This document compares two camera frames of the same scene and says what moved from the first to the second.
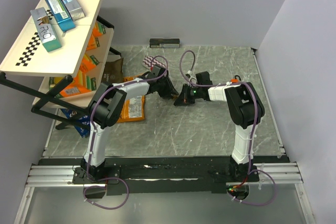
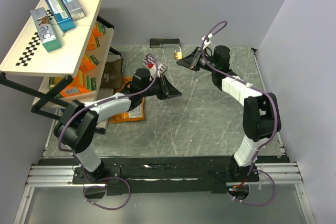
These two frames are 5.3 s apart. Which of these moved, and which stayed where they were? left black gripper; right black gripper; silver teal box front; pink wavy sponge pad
Moved: right black gripper
Stayed: left black gripper; pink wavy sponge pad; silver teal box front
